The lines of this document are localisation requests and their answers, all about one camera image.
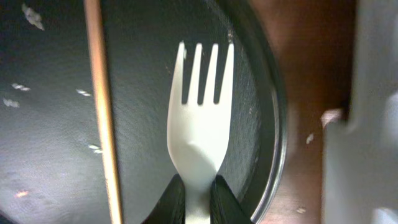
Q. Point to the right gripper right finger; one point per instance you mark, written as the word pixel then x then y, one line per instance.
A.
pixel 224 207

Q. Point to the round black serving tray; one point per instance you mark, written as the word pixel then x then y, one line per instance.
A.
pixel 51 163

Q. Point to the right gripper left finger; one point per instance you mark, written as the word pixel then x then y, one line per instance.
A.
pixel 170 208

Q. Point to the grey dishwasher rack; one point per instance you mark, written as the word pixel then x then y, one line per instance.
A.
pixel 360 153

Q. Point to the white plastic fork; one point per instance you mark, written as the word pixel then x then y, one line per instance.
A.
pixel 198 134

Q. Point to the wooden chopstick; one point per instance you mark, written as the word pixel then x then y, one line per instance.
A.
pixel 102 96

